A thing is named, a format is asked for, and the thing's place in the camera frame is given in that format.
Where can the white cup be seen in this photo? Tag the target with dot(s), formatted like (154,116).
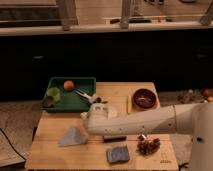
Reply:
(112,112)

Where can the blue sponge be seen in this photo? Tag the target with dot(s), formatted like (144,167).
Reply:
(117,154)

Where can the light blue towel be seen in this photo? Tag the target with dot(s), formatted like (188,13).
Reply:
(72,137)

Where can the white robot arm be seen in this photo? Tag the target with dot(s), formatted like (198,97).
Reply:
(192,119)

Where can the brown wooden block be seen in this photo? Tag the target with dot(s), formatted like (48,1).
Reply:
(108,139)

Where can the dark small cup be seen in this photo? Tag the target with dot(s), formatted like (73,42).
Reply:
(48,101)

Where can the orange fruit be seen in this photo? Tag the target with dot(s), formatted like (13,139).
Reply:
(68,85)

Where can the green plastic tray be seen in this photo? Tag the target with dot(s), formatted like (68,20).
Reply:
(70,101)

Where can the green plastic cup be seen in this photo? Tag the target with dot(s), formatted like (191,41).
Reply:
(54,92)

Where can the brown wooden bowl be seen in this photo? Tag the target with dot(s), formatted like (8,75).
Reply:
(144,99)

